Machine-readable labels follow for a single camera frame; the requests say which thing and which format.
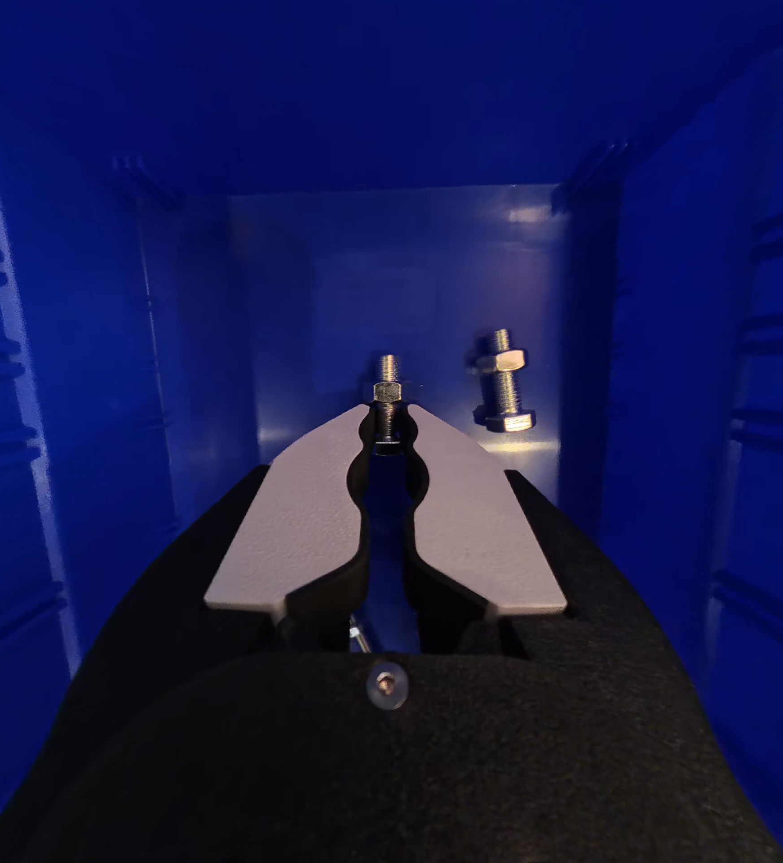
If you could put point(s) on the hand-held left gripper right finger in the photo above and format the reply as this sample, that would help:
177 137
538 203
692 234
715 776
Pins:
485 532

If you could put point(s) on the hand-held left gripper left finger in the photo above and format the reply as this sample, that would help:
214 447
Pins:
290 519

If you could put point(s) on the silver hex bolt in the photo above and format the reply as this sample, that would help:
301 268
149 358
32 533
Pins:
507 398
386 421

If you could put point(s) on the silver hex nut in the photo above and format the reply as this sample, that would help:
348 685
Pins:
387 390
501 361

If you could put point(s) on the blue plastic bin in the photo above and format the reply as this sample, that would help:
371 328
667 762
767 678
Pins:
391 135

